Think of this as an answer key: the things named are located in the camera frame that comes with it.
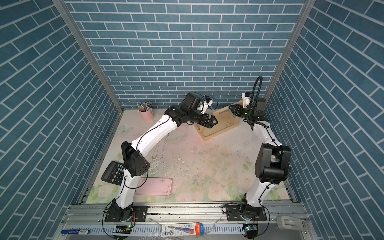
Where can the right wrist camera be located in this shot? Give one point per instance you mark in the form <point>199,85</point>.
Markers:
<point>247,97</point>

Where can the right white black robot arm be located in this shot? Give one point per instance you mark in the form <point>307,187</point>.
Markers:
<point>273,161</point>

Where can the pink pen holder cup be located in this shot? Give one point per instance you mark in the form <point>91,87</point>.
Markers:
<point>147,116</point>

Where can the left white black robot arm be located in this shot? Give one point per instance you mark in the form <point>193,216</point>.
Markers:
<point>135,163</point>

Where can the black calculator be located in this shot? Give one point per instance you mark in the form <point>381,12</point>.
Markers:
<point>114,173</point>

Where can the wooden jewelry display stand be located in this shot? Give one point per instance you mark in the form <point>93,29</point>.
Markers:
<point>226,122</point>

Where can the blue marker pen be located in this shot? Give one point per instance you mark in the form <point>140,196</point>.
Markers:
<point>75,232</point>

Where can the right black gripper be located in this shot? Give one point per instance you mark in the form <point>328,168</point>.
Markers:
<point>238,109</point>

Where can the white plastic bracket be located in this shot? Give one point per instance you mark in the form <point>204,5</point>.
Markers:
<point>290,223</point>

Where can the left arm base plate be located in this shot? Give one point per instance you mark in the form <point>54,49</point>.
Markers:
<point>135,214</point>

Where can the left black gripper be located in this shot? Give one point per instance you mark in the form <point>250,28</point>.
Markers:
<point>209,124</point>

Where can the pens in cup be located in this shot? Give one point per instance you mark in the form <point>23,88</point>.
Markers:
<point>144,106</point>

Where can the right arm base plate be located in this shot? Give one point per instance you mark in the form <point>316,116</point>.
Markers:
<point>236,212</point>

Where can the pink plastic tray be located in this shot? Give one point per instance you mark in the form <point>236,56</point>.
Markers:
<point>158,187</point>

